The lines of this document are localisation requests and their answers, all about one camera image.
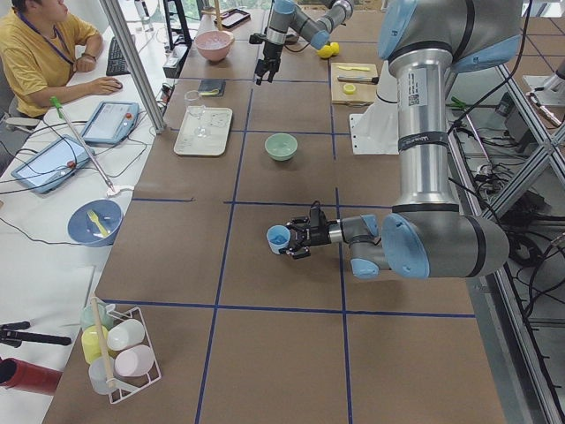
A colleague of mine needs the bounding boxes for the clear wine glass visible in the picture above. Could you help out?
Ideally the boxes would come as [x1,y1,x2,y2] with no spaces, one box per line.
[187,105,208,137]

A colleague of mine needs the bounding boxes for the pink cup in rack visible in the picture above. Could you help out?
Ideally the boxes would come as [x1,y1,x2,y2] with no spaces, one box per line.
[115,344,155,377]

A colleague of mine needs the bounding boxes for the blue teach pendant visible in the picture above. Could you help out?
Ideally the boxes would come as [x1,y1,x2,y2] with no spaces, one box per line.
[11,134,90,194]
[81,101,140,145]

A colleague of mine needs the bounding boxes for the grey yellow cloth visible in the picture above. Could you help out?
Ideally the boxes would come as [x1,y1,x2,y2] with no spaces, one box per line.
[198,79,226,97]

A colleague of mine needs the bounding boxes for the yellow lemon back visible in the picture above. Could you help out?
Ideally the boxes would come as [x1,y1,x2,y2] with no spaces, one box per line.
[329,42,340,56]

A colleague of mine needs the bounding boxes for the aluminium frame post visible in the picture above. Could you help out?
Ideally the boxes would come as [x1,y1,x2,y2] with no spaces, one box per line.
[100,0,166,134]

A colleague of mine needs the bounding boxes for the clear cup in rack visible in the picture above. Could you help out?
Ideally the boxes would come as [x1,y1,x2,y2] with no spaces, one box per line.
[88,357,116,395]

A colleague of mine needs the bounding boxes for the pink bowl with ice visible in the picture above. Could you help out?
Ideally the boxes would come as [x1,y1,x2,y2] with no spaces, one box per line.
[194,30,235,62]

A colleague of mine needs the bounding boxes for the yellow cup in rack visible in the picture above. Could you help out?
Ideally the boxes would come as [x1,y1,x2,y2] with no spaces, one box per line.
[80,325,102,364]

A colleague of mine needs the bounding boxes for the yellow lemon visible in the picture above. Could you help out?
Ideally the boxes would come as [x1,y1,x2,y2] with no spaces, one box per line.
[317,44,334,59]
[329,42,340,56]

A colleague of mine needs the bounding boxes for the grabber stick green handle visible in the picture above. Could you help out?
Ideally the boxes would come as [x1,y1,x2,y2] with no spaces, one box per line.
[49,96,134,197]

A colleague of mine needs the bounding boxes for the yellow plastic knife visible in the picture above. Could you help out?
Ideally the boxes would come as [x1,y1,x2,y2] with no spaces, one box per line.
[337,65,371,72]

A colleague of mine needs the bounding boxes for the black tripod handle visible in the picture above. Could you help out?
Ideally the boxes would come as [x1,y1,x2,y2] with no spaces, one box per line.
[1,321,72,348]

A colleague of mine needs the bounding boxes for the yellow-green plastic fork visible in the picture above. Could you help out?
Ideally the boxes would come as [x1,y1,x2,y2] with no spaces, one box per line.
[87,209,109,238]

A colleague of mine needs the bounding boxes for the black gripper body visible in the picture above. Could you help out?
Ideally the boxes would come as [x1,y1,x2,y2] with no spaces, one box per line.
[296,201,343,247]
[255,42,283,76]

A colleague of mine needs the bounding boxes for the far blue teach pendant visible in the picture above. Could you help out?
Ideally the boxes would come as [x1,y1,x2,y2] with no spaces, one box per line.
[81,101,140,145]

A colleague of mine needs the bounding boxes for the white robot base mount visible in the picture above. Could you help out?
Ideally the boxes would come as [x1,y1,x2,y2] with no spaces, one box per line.
[350,61,398,155]

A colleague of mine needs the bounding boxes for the person in yellow shirt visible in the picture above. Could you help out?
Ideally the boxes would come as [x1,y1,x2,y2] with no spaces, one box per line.
[1,1,118,118]

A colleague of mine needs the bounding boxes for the light blue plastic cup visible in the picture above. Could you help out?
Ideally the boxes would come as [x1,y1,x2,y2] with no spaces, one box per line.
[266,224,290,254]

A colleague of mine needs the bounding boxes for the yellow lemon front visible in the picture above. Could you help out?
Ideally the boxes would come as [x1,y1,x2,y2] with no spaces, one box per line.
[317,44,334,59]

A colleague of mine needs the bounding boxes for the glass beaker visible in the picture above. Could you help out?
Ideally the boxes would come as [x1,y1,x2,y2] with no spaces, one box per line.
[184,90,204,108]

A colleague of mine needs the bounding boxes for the wooden cutting board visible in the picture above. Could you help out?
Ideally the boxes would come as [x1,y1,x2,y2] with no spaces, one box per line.
[330,63,379,104]

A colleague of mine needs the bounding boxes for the white wire cup rack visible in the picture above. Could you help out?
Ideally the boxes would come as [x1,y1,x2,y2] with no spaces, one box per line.
[80,296,162,405]

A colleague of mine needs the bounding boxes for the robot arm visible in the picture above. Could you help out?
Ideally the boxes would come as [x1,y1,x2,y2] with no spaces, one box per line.
[249,0,354,86]
[282,1,523,279]

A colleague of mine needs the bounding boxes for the cream bear tray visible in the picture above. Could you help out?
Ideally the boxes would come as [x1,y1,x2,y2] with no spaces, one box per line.
[173,106,233,156]

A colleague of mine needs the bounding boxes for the white cup in rack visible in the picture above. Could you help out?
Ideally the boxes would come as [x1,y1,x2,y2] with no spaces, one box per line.
[107,319,145,351]

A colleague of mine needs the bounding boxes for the green bowl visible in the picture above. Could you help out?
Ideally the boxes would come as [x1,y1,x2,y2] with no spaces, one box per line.
[264,133,298,162]

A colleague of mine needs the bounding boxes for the clear ice cubes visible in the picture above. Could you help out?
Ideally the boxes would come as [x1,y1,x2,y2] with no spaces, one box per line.
[269,233,289,246]

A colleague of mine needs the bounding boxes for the black keyboard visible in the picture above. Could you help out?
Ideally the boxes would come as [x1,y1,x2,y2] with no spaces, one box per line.
[106,37,130,76]

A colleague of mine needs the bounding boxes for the steel muddler black tip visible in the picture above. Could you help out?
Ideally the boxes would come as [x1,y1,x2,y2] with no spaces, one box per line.
[337,75,380,85]

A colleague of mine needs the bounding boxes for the half lemon slice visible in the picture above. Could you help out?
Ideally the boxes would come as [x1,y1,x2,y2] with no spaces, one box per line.
[343,83,357,95]

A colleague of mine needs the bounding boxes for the near blue teach pendant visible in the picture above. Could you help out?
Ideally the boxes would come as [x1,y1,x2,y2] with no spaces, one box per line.
[11,134,90,194]

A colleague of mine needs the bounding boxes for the green cup in rack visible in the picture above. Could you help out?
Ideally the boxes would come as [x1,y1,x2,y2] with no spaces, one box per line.
[79,300,116,330]

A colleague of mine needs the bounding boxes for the red cylinder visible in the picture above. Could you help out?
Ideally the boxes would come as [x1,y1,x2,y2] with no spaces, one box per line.
[1,358,63,396]

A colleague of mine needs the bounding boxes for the blue bowl with fork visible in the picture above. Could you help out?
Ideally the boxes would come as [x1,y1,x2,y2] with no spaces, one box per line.
[67,199,123,247]

